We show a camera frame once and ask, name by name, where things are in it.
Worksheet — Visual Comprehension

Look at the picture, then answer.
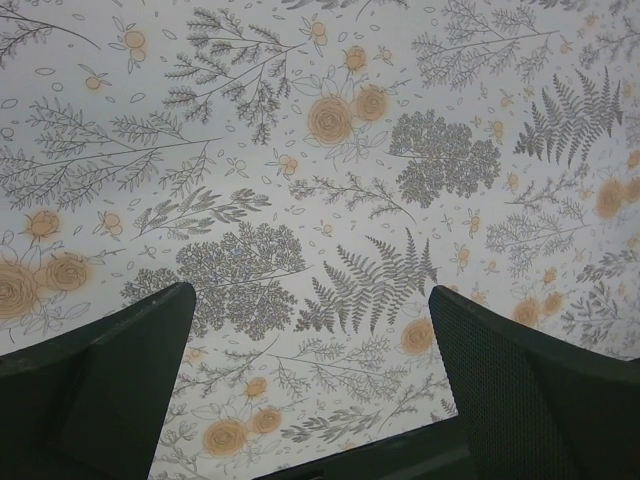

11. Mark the floral patterned table mat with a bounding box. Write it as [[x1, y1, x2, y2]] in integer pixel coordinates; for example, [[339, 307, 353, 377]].
[[1, 1, 639, 479]]

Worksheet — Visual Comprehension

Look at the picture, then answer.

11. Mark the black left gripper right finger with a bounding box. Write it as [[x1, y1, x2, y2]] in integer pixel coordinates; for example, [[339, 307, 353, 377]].
[[429, 286, 639, 479]]

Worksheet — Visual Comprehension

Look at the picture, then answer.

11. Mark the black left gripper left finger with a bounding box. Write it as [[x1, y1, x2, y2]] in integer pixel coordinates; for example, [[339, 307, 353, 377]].
[[1, 282, 196, 479]]

